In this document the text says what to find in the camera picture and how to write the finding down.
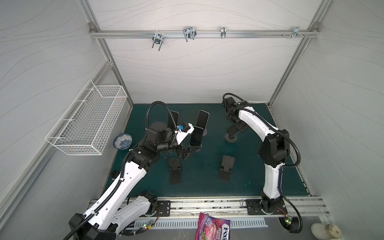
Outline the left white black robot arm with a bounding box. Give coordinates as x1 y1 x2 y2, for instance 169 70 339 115
65 101 210 240

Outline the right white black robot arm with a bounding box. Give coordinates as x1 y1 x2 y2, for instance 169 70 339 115
222 93 303 234

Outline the front left folding stand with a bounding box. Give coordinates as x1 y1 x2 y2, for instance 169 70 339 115
168 158 182 185

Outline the folding stand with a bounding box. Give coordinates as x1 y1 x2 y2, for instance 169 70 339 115
168 158 182 185
218 155 235 183

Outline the front right folding stand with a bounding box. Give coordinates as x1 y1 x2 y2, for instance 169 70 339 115
218 155 235 183

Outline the blue white ceramic bowl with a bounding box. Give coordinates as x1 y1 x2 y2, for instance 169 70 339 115
113 133 133 150

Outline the black capped glass bottle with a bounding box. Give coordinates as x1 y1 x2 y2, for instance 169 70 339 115
111 170 120 181

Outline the pink snack bag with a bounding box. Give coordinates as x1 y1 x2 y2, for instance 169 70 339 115
195 213 231 240

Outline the aluminium cross bar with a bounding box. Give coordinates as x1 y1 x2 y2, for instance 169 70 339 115
90 29 321 39

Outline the centre metal U-bolt clamp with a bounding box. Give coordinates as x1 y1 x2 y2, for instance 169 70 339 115
183 26 197 42

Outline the metal u-bolt clamp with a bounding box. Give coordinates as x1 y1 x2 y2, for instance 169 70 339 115
152 33 164 51
183 26 197 42

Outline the white vent grille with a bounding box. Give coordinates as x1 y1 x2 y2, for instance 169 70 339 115
127 217 268 231

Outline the left metal U-bolt clamp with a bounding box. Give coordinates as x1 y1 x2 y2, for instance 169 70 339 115
152 33 164 51

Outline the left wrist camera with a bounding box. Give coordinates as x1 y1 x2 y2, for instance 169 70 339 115
175 122 195 145

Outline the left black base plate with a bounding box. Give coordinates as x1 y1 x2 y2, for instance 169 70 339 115
148 201 171 217

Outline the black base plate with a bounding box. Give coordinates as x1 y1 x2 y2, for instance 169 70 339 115
148 201 171 217
245 199 288 216

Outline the white wire basket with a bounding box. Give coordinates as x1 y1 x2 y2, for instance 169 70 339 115
45 80 127 156

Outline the small metal bracket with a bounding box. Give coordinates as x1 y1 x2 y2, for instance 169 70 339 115
221 27 227 39

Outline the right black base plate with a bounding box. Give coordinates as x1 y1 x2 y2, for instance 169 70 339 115
245 199 288 216

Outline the right metal bolt bracket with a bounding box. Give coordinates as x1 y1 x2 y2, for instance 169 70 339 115
282 27 309 39

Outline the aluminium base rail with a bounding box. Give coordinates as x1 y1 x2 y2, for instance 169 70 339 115
83 196 331 221

